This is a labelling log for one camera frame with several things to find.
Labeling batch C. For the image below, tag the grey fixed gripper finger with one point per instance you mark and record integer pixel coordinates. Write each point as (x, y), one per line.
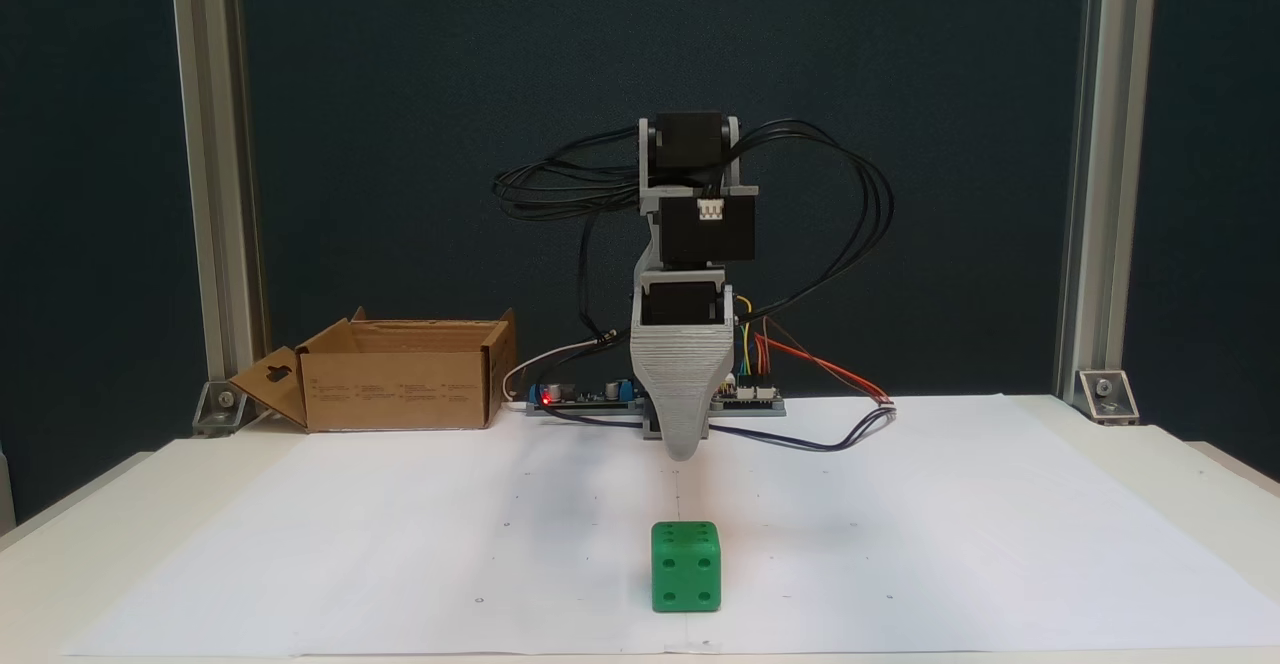
(683, 384)

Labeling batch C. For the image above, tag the green dice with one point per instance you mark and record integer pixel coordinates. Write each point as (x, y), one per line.
(685, 574)

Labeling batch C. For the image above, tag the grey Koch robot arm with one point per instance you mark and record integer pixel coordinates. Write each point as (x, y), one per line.
(705, 234)

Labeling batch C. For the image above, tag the circuit board with red LED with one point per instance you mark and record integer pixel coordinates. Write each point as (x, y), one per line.
(585, 399)

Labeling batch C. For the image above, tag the brown cardboard box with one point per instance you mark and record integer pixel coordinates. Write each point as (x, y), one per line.
(400, 389)

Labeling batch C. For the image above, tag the large white paper sheet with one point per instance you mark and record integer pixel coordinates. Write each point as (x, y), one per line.
(950, 544)

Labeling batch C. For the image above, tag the metal corner bracket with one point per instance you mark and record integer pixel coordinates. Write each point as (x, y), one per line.
(1108, 394)
(222, 409)

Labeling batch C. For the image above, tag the aluminium frame post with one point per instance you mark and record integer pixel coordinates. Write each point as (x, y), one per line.
(215, 144)
(1105, 144)

